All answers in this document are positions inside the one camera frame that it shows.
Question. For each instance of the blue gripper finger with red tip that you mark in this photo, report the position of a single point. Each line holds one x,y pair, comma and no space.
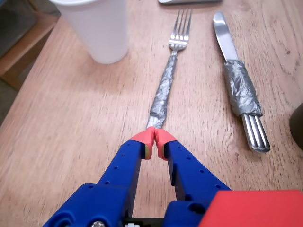
127,165
189,175

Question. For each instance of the taped metal fork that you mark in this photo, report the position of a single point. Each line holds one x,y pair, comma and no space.
163,89

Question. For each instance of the tall gray glass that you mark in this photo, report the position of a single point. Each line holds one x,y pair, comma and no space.
298,127

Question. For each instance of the taped metal knife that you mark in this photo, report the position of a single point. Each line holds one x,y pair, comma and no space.
241,87

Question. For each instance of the white paper cup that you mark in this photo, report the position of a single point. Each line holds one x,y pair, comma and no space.
99,30

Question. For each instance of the white flat plate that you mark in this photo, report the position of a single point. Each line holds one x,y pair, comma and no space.
189,1

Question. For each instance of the red wrist camera mount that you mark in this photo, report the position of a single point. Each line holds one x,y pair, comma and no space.
255,210

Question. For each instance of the wooden chair frame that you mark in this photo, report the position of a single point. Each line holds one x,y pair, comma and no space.
26,50

